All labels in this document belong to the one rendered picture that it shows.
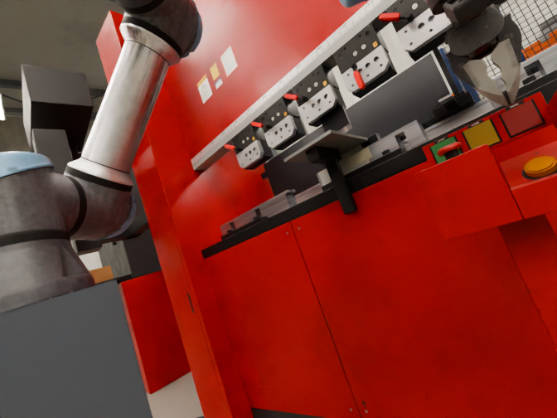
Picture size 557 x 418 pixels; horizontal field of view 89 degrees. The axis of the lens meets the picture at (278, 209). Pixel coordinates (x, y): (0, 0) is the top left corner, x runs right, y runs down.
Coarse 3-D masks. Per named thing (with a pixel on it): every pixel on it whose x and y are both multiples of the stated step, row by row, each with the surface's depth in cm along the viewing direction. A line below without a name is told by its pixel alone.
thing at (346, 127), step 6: (342, 108) 103; (330, 114) 107; (336, 114) 105; (342, 114) 104; (324, 120) 109; (330, 120) 107; (336, 120) 106; (342, 120) 104; (348, 120) 103; (324, 126) 109; (330, 126) 107; (336, 126) 106; (342, 126) 104; (348, 126) 104; (342, 132) 105
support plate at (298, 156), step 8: (320, 136) 80; (328, 136) 80; (336, 136) 82; (344, 136) 85; (352, 136) 89; (360, 136) 93; (312, 144) 82; (320, 144) 85; (328, 144) 87; (336, 144) 90; (344, 144) 93; (352, 144) 97; (296, 152) 86; (304, 152) 86; (344, 152) 102; (288, 160) 89; (296, 160) 92; (304, 160) 95
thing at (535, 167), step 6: (546, 156) 43; (528, 162) 45; (534, 162) 44; (540, 162) 43; (546, 162) 43; (552, 162) 42; (528, 168) 44; (534, 168) 43; (540, 168) 42; (546, 168) 42; (552, 168) 42; (528, 174) 44; (534, 174) 43; (540, 174) 43; (546, 174) 42
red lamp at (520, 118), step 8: (528, 104) 50; (504, 112) 52; (512, 112) 51; (520, 112) 50; (528, 112) 50; (536, 112) 49; (504, 120) 52; (512, 120) 51; (520, 120) 50; (528, 120) 50; (536, 120) 49; (512, 128) 51; (520, 128) 51; (528, 128) 50
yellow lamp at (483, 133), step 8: (488, 120) 53; (472, 128) 55; (480, 128) 54; (488, 128) 53; (472, 136) 55; (480, 136) 54; (488, 136) 54; (496, 136) 53; (472, 144) 55; (480, 144) 54; (488, 144) 54
